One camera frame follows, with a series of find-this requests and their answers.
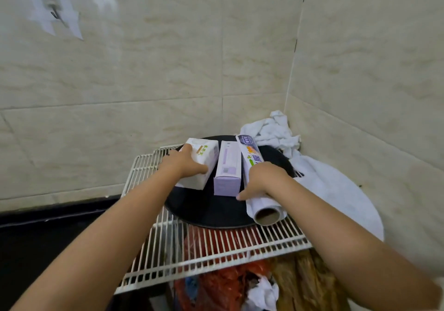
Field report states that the person's left hand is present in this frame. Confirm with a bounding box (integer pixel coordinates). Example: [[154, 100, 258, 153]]
[[158, 144, 211, 179]]

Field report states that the person's right hand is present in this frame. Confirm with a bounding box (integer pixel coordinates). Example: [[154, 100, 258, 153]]
[[236, 161, 296, 202]]

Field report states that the white tissue packet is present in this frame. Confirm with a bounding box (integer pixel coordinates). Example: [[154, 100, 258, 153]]
[[174, 138, 220, 191]]

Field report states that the cling film roll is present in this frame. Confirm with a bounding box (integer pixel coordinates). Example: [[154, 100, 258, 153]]
[[235, 134, 288, 226]]

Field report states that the person's left forearm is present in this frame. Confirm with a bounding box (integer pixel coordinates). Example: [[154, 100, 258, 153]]
[[10, 166, 184, 311]]

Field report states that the person's right forearm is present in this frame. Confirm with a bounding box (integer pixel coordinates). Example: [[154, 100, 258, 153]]
[[266, 177, 443, 311]]

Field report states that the purple rectangular box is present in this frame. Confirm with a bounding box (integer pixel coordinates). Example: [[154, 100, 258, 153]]
[[213, 140, 242, 197]]

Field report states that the black round tray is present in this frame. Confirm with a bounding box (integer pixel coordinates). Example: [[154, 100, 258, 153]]
[[163, 135, 296, 230]]

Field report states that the crumpled white cloth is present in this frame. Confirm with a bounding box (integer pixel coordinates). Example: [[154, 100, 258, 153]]
[[240, 110, 302, 159]]

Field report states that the large white fabric cover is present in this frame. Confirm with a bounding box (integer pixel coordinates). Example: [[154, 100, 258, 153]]
[[289, 150, 385, 243]]

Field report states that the red plastic bag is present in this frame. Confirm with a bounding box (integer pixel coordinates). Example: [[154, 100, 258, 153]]
[[174, 225, 273, 311]]

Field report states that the crumpled white plastic bag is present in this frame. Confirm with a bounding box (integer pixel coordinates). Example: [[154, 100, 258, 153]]
[[242, 275, 280, 311]]

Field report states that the brown plastic bag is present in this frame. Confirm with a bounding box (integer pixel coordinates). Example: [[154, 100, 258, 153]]
[[271, 249, 352, 311]]

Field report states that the white wire rack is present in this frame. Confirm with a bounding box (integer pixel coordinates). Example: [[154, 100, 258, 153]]
[[114, 144, 313, 295]]

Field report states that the taped metal wall hook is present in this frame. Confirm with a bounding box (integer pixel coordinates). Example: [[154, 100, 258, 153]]
[[22, 0, 84, 40]]

